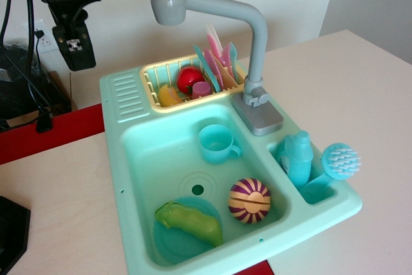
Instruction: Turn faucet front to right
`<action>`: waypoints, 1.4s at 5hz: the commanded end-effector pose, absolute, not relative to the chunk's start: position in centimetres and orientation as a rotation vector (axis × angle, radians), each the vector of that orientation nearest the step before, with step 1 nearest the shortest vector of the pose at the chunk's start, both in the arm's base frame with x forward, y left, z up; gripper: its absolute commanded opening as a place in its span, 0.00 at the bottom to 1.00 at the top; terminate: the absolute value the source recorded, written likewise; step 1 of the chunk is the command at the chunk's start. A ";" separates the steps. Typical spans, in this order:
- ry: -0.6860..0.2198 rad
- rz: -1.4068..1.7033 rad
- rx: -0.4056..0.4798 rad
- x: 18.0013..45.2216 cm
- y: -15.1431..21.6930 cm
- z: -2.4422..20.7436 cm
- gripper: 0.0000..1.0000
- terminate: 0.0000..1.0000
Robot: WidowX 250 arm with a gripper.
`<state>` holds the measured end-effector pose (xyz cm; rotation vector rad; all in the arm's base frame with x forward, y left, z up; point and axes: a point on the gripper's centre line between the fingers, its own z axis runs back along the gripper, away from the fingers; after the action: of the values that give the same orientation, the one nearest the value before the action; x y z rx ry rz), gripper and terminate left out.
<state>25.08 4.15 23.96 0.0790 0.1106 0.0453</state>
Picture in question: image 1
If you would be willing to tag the red toy tomato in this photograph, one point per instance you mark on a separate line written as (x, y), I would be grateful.
(187, 77)

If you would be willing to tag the black base corner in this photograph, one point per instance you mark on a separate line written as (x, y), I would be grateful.
(15, 226)

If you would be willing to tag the pink toy cup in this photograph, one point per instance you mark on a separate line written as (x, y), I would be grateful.
(201, 89)

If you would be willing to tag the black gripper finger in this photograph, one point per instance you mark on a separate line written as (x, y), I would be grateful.
(75, 45)

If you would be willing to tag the yellow dish rack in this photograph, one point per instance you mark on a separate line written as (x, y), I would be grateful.
(159, 74)

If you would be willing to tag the green toy pepper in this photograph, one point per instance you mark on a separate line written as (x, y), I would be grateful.
(191, 220)

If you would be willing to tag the white toy plate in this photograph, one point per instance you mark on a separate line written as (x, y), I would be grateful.
(214, 41)

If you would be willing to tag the black clamp on table edge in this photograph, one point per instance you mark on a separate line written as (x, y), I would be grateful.
(44, 122)

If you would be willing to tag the grey toy faucet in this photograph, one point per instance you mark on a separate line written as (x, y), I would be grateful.
(253, 105)

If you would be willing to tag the teal toy cup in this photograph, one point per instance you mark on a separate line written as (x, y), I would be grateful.
(217, 144)

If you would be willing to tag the teal toy soap bottle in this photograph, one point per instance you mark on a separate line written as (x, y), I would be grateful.
(295, 157)

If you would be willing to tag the yellow toy fruit slice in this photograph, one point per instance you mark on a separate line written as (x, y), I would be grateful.
(168, 96)

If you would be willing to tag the purple striped toy onion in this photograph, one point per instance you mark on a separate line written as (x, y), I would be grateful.
(249, 201)

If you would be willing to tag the mint green toy sink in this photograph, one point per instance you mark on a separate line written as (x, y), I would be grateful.
(156, 158)

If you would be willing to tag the pink toy plate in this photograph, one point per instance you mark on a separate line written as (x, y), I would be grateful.
(213, 63)

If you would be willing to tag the teal toy scrub brush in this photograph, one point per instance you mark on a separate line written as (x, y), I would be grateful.
(339, 162)

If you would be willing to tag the teal toy plate upright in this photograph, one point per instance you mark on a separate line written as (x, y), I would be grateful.
(207, 69)

